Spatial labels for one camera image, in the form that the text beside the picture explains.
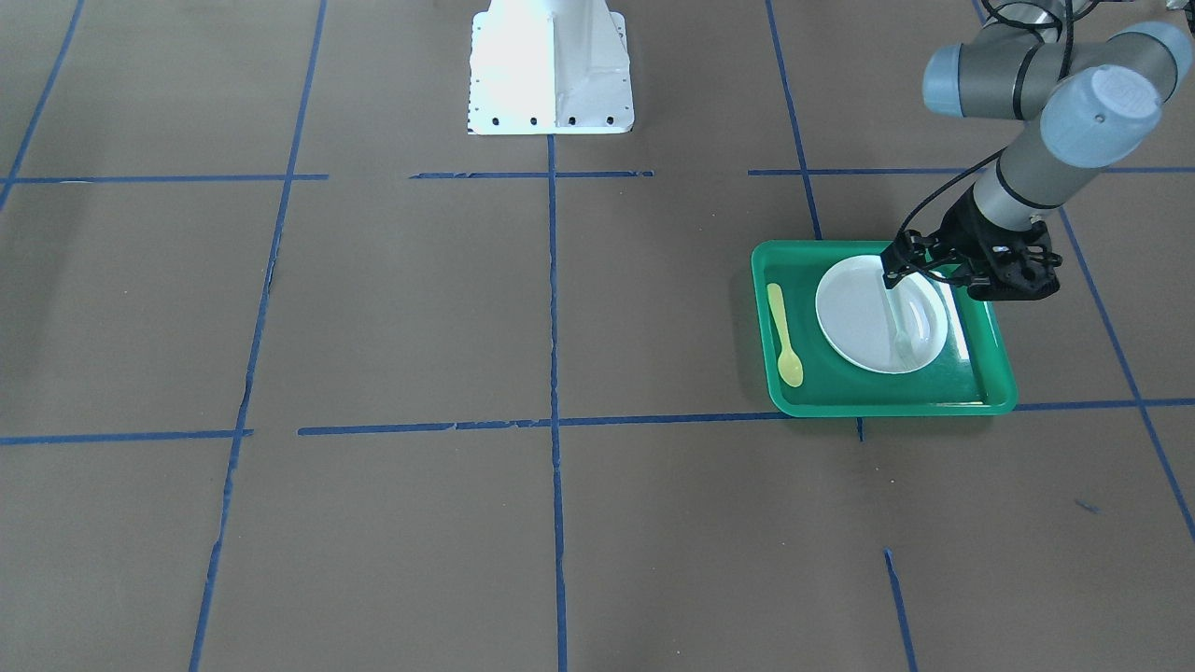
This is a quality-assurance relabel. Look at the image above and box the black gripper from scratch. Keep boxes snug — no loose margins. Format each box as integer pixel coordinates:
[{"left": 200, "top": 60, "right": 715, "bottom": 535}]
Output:
[{"left": 880, "top": 194, "right": 1010, "bottom": 288}]

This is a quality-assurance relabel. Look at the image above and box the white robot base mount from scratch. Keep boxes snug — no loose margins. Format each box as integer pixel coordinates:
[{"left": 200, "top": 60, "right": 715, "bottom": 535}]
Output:
[{"left": 467, "top": 1, "right": 636, "bottom": 136}]

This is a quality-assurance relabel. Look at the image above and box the white round plate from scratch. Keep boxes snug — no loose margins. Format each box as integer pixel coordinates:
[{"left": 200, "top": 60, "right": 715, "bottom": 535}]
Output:
[{"left": 815, "top": 255, "right": 949, "bottom": 375}]

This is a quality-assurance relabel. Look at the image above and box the yellow plastic spoon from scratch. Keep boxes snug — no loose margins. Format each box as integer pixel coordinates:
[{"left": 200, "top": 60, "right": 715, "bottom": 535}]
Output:
[{"left": 766, "top": 285, "right": 804, "bottom": 387}]

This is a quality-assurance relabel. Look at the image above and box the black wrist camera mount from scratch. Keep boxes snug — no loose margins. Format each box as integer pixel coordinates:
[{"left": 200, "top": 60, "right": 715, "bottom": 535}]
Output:
[{"left": 967, "top": 242, "right": 1062, "bottom": 303}]

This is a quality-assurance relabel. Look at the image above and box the green plastic tray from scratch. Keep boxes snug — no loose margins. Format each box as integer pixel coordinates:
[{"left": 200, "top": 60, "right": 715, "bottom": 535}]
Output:
[{"left": 750, "top": 242, "right": 1019, "bottom": 417}]

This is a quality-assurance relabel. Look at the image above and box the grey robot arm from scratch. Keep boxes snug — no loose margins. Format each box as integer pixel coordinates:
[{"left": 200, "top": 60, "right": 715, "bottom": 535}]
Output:
[{"left": 880, "top": 1, "right": 1191, "bottom": 301}]

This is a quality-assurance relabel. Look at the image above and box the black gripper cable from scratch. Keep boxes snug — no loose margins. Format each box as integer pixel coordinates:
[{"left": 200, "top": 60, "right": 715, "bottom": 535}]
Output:
[{"left": 894, "top": 0, "right": 1076, "bottom": 245}]

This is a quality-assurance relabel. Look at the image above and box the pale green plastic fork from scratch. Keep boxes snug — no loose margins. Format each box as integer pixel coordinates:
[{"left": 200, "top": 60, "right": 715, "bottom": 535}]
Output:
[{"left": 885, "top": 288, "right": 917, "bottom": 371}]

